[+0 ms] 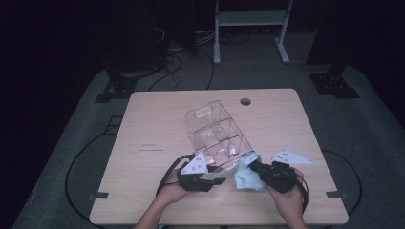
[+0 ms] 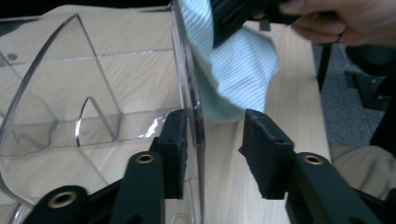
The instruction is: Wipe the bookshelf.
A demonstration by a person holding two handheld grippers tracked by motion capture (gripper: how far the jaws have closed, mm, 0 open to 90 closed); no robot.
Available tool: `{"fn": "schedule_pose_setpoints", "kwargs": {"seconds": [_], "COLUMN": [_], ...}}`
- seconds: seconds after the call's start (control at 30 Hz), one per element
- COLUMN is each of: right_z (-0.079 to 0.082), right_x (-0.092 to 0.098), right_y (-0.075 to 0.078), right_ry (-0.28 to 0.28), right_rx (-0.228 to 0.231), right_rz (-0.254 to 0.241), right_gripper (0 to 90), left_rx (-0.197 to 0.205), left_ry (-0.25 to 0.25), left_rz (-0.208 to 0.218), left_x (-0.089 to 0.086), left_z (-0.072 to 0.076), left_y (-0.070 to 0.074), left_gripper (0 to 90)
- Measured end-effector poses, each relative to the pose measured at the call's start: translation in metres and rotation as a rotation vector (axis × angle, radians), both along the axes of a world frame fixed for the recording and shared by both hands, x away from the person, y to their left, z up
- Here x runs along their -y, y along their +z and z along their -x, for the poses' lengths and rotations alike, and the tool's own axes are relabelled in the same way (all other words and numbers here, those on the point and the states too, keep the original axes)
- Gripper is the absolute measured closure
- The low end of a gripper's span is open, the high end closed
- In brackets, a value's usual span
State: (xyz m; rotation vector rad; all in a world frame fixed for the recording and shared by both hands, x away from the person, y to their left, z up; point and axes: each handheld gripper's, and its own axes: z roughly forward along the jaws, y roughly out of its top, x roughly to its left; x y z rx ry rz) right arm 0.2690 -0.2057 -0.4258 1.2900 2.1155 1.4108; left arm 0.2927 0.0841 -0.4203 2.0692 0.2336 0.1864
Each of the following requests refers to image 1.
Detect white metal stand frame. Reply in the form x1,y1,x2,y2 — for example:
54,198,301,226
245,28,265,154
213,0,294,65

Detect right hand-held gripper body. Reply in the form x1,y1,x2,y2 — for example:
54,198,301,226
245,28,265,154
259,150,313,194

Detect person's left hand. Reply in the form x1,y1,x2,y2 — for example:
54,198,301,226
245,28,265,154
155,169,193,207

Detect thin black floor cable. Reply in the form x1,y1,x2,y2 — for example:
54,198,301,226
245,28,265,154
195,49,216,91
149,53,184,91

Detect black stand with base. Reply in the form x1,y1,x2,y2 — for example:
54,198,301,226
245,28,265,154
94,0,166,104
307,0,361,99

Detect black tape strip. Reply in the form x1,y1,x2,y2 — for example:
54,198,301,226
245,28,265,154
88,191,110,201
326,190,350,200

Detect black looped floor cable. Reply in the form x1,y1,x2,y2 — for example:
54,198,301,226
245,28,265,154
321,149,363,216
65,127,128,229

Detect black tape square outline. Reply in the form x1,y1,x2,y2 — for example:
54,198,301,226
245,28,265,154
104,115,124,135

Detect hand-held gripper cable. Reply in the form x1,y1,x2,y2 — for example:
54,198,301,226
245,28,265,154
156,154,196,197
294,173,310,214

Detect left hand-held gripper cable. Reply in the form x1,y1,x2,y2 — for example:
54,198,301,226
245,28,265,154
156,154,196,197

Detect clear acrylic organizer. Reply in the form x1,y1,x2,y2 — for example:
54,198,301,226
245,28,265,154
184,99,255,172

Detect light blue cleaning cloth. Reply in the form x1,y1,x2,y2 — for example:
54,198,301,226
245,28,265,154
234,152,266,192

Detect person's right hand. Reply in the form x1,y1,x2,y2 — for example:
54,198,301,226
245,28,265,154
266,167,306,221

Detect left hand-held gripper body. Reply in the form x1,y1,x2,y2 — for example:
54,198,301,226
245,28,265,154
176,152,215,193

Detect right hand-held gripper cable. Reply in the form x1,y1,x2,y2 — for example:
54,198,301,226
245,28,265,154
294,173,310,214

